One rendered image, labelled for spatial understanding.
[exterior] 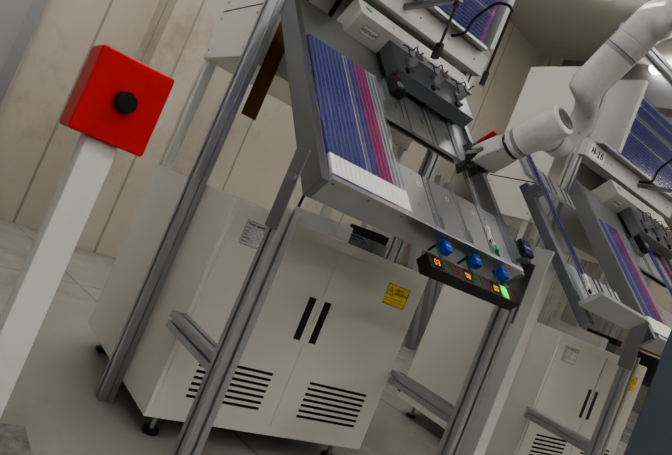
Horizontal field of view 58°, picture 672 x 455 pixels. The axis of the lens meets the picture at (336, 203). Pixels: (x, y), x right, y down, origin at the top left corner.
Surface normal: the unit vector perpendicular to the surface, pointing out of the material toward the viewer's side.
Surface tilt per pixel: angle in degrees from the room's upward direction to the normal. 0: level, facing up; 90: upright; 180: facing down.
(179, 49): 90
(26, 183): 90
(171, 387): 90
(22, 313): 90
